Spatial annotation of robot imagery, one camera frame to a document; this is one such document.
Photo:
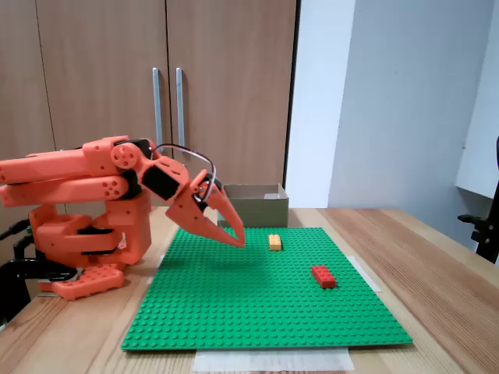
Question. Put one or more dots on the green lego baseplate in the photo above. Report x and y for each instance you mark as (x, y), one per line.
(253, 304)

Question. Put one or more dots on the black office chair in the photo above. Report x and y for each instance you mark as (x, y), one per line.
(487, 237)

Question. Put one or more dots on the short masking tape strip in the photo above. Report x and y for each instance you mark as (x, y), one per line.
(368, 274)
(150, 279)

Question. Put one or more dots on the yellow lego block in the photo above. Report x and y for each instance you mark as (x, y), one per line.
(275, 242)

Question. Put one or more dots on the cardboard box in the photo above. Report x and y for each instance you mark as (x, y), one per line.
(261, 212)

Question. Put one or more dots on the red lego block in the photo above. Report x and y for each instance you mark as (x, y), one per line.
(323, 276)

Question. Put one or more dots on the black table clamp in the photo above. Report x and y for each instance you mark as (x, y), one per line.
(23, 267)

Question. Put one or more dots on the brown wooden cabinet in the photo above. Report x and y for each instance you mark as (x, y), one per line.
(97, 58)

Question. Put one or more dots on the wide masking tape strip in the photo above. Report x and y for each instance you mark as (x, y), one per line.
(273, 360)

